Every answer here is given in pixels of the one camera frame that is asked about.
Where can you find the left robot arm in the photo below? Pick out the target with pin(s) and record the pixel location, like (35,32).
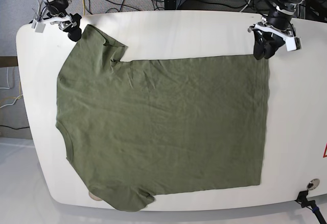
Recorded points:
(286,6)

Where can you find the olive green T-shirt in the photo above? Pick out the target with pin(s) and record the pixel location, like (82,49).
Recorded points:
(135,130)

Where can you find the black clamp with cable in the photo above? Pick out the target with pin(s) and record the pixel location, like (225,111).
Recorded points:
(305,203)

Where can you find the red warning sticker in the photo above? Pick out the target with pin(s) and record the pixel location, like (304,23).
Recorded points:
(325,152)

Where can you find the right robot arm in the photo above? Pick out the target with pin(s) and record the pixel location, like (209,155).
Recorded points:
(55,12)

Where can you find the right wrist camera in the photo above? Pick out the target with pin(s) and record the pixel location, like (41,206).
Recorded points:
(38,26)

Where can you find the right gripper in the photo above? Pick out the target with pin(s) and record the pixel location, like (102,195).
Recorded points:
(70,23)

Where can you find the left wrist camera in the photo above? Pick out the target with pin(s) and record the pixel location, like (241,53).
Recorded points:
(293,43)

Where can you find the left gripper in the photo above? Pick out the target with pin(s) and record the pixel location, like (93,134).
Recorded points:
(270,33)

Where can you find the table grommet hole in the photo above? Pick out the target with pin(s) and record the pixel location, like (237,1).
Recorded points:
(313,184)
(94,197)

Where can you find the black table leg base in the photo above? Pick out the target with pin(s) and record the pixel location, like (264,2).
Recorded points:
(173,4)

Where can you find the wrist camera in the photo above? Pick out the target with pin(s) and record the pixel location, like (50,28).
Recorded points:
(293,43)
(38,26)

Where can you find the table grommet hole right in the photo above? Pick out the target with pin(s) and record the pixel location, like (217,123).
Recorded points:
(313,184)

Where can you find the table grommet hole left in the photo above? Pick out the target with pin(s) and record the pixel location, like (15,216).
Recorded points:
(94,197)

